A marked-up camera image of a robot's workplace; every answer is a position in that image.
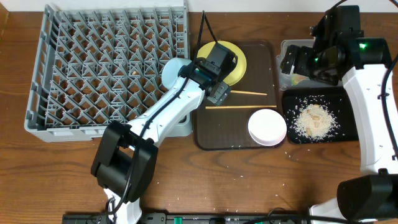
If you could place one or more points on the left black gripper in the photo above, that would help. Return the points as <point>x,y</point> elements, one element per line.
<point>218,93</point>

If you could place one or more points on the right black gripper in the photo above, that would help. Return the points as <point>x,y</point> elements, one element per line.
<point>303,53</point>

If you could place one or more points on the wooden chopstick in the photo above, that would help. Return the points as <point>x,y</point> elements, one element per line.
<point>239,107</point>
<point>248,93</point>

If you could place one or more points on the yellow plate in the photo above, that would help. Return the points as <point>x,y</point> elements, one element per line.
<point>239,70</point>

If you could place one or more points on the light blue bowl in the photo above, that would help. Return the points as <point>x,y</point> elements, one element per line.
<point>171,70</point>

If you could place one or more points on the wrapper waste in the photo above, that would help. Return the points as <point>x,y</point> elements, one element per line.
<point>296,79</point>

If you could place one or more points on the white pink-rimmed bowl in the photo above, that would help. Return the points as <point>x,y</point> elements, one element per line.
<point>267,127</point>

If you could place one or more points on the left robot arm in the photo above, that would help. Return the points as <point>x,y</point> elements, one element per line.
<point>125,161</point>

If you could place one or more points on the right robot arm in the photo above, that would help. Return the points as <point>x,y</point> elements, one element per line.
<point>368,83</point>

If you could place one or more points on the clear plastic waste bin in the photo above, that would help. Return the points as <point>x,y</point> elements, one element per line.
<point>284,79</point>

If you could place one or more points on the black waste tray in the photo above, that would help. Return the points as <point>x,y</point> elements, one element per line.
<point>339,104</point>

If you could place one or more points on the dark brown serving tray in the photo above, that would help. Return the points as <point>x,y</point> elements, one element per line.
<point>228,129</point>

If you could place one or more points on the rice and food scraps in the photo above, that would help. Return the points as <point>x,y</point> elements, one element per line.
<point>310,120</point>

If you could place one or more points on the grey plastic dish rack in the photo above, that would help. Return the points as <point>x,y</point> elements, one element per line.
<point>93,67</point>

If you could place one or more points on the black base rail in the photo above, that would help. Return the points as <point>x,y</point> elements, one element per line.
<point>161,218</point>

